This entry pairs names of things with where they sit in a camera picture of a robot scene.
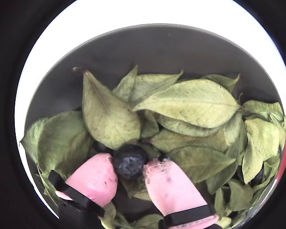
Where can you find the dark grey round bowl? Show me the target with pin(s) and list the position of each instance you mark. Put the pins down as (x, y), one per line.
(145, 52)

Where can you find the pile of green leaves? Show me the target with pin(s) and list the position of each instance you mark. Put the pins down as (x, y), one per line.
(188, 105)

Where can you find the dark blueberry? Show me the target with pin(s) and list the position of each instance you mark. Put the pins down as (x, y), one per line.
(258, 177)
(129, 161)

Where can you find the pink-tipped gripper finger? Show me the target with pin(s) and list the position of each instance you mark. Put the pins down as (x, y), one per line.
(93, 179)
(171, 190)

